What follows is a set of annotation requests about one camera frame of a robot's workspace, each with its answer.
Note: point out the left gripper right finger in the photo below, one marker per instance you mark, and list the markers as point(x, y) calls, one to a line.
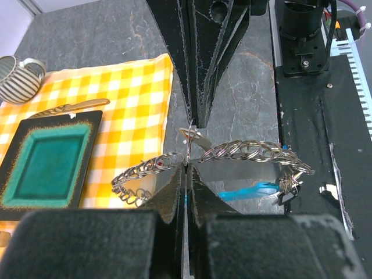
point(223, 243)

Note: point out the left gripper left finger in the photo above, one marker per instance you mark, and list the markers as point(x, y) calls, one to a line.
point(146, 242)

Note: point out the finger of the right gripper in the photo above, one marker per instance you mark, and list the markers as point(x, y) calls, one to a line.
point(169, 19)
point(213, 25)

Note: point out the large keyring organiser with rings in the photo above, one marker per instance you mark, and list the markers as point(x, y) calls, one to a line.
point(271, 169)

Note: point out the silver key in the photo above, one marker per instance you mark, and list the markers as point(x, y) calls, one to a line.
point(196, 137)

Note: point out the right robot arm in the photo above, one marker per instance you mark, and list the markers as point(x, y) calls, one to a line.
point(304, 50)

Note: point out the orange checkered cloth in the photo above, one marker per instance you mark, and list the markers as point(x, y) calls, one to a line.
point(133, 124)

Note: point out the gold knife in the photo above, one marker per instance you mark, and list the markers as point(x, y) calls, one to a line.
point(70, 108)

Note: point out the black teal square plate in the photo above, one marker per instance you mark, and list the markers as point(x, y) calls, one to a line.
point(46, 163)

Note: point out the striped mug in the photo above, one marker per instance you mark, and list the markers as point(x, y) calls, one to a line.
point(20, 79)

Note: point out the white cable duct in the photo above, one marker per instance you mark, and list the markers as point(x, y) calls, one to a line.
point(348, 47)

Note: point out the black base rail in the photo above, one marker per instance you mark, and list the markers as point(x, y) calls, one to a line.
point(321, 120)

